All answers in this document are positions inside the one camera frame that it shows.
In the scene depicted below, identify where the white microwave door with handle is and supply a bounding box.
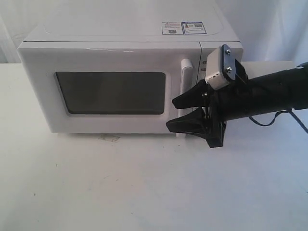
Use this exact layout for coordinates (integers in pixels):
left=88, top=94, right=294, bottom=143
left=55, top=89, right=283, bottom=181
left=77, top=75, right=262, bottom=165
left=18, top=42, right=201, bottom=134

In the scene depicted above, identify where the white microwave oven body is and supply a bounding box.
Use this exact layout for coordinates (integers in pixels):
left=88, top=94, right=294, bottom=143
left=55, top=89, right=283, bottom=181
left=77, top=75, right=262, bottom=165
left=17, top=16, right=244, bottom=139

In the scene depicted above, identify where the blue white info sticker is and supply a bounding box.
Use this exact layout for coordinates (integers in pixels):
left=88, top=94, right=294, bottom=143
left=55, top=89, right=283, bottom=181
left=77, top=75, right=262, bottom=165
left=182, top=22, right=206, bottom=35

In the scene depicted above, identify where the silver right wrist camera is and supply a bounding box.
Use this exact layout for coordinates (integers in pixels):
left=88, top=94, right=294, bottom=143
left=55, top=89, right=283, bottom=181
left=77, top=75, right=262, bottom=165
left=205, top=44, right=236, bottom=90

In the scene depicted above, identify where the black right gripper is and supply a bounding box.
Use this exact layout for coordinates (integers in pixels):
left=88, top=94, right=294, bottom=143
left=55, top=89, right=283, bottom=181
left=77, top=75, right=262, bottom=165
left=166, top=80, right=252, bottom=148

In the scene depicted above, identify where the red white warning sticker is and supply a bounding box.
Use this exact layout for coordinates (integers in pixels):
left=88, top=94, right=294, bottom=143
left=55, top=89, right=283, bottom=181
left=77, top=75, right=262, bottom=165
left=162, top=22, right=183, bottom=35

